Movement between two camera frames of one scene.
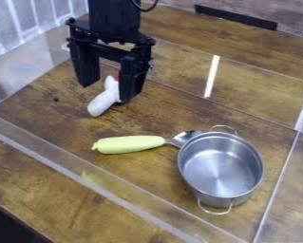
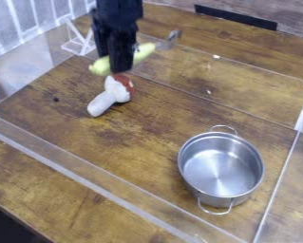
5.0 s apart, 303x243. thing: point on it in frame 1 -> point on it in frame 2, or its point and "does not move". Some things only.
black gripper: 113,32 -> 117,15
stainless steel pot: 221,165 does not move
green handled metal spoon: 133,143 -> 101,65
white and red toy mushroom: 109,98 does not move
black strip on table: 257,22 does not move
